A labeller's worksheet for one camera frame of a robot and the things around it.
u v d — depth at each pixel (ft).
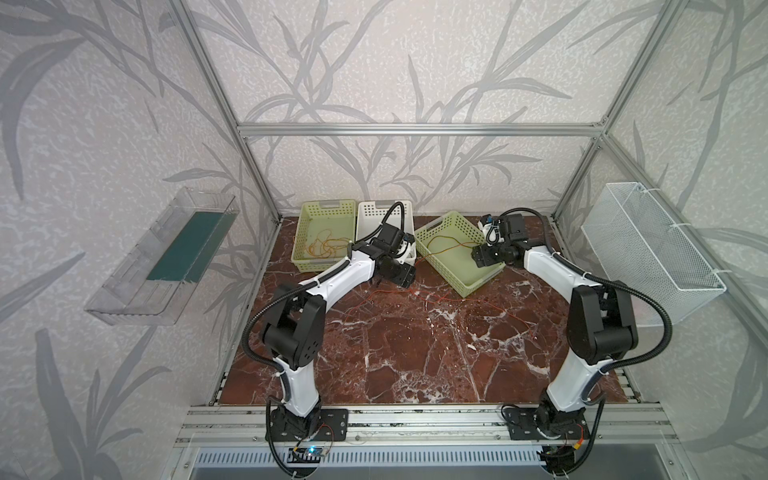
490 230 2.78
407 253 2.60
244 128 3.08
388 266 2.51
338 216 3.92
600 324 1.60
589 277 1.74
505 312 3.07
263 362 1.63
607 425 2.47
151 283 2.09
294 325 1.59
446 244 3.55
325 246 3.65
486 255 2.84
